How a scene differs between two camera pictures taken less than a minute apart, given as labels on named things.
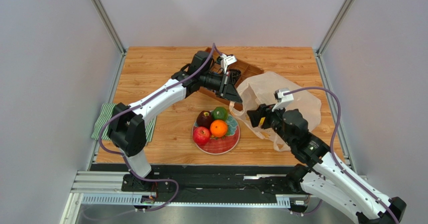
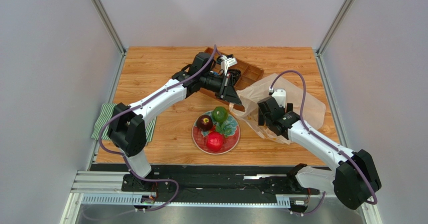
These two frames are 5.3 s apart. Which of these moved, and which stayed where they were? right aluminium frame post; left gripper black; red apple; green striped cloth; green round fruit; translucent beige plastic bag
Moved: translucent beige plastic bag; red apple
Stayed: right aluminium frame post; green striped cloth; green round fruit; left gripper black
